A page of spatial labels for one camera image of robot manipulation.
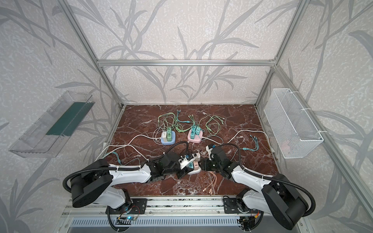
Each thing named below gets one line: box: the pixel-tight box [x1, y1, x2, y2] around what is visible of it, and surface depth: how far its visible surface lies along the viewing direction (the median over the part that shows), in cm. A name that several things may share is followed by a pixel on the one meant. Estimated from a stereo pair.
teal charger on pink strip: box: [190, 125, 201, 139], surface depth 98 cm
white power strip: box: [187, 166, 202, 175], surface depth 85 cm
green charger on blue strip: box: [166, 127, 173, 142], surface depth 95 cm
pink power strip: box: [187, 129, 204, 144], surface depth 98 cm
